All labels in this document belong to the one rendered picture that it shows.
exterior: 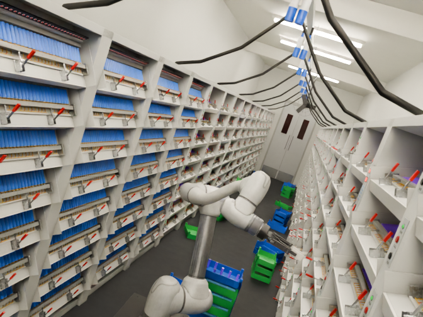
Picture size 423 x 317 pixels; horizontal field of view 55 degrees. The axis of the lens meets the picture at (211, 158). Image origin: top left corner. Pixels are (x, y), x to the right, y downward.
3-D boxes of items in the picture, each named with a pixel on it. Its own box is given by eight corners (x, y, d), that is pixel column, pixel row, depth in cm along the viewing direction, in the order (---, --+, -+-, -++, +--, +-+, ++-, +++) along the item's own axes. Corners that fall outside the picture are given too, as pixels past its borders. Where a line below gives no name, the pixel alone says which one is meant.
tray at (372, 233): (374, 294, 104) (378, 241, 103) (350, 234, 162) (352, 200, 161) (464, 305, 99) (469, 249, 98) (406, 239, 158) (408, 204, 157)
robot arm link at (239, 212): (243, 230, 188) (259, 207, 190) (215, 212, 190) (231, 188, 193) (242, 232, 198) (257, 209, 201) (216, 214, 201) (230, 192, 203)
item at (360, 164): (366, 187, 169) (367, 153, 168) (350, 172, 228) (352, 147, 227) (419, 190, 164) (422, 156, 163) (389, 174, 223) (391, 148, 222)
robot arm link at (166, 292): (140, 304, 238) (152, 269, 236) (167, 305, 247) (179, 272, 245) (148, 320, 224) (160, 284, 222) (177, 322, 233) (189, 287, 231)
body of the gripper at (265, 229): (262, 224, 188) (280, 236, 187) (264, 220, 197) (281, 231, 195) (254, 238, 190) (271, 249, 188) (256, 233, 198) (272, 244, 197)
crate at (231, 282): (198, 274, 287) (202, 264, 286) (203, 263, 307) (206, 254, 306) (238, 290, 285) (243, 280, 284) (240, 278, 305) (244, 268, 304)
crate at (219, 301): (191, 294, 290) (194, 284, 289) (196, 282, 310) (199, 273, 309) (231, 310, 287) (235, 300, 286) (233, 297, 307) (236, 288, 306)
